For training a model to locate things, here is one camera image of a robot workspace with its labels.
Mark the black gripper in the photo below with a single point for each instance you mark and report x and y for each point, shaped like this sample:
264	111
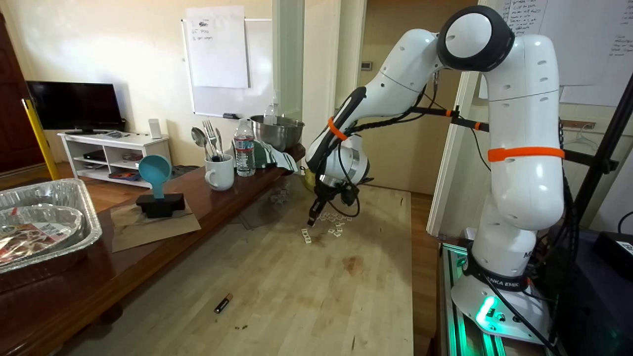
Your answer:
329	192

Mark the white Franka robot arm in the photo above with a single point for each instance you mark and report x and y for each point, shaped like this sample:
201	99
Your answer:
525	198

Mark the green striped white towel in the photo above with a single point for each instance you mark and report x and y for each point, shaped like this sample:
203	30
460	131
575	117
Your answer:
280	158

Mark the large steel mixing bowl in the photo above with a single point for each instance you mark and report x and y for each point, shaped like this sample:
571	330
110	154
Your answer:
284	134

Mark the clear plastic water bottle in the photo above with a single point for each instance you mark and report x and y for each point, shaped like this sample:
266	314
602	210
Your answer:
244	154

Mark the dark brown wooden table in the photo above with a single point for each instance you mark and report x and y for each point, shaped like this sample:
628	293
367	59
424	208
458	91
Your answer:
219	198

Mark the white mug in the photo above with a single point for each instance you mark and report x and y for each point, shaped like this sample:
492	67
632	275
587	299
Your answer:
221	174

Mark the metal kitchen utensil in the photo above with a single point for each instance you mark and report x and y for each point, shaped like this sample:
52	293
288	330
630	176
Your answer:
201	136
215	134

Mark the black marker pen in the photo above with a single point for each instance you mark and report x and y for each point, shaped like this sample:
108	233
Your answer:
223	303

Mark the black stand block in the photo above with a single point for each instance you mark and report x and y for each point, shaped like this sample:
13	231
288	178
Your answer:
161	206

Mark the teal plastic scoop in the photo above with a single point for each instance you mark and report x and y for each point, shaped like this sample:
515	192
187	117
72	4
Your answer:
157	170

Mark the brown cardboard sheet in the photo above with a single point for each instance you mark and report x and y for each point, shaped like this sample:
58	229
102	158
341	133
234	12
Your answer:
151	229

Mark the black bar with orange clips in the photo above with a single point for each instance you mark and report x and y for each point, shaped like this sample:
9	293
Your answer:
478	123

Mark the white paper sheet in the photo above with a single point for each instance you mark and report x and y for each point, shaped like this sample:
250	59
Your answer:
219	51

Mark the white television shelf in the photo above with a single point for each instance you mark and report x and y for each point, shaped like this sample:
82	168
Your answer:
112	138

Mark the large aluminium foil tray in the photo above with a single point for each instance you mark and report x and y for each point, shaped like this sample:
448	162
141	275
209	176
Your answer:
66	190

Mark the black flat television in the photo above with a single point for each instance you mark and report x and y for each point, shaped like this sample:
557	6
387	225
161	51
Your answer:
76	105

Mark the small foil container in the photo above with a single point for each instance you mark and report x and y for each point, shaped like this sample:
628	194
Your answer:
41	233

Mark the yellow stick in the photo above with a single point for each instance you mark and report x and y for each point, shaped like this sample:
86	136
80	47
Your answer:
41	138

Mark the black equipment box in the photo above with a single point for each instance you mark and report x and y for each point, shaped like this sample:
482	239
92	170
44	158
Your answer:
594	309

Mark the black stand pole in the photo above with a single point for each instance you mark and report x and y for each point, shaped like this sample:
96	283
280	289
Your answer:
604	146

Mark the dark brown wooden cabinet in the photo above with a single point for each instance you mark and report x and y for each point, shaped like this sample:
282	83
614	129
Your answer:
11	99

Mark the white wall whiteboard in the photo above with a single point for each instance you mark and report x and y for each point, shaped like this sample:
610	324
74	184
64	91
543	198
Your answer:
260	65

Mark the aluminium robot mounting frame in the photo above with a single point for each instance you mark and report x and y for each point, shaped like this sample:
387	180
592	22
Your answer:
456	309

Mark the small white frame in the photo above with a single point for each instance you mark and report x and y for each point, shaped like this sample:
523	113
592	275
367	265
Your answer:
155	129

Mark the white wall poster with writing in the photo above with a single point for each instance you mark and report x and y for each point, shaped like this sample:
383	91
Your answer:
594	40

